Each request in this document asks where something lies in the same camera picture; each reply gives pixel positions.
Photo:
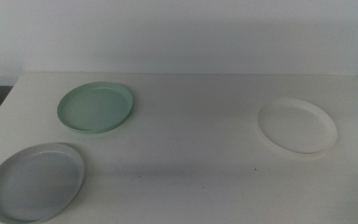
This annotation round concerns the light grey shallow bowl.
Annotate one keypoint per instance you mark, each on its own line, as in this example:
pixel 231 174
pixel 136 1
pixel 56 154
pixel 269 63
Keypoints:
pixel 39 182

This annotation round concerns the pale green shallow bowl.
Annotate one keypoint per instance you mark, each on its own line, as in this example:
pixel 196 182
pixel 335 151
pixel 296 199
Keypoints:
pixel 95 107

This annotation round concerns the white shallow bowl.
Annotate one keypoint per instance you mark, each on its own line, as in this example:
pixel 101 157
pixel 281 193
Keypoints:
pixel 297 126

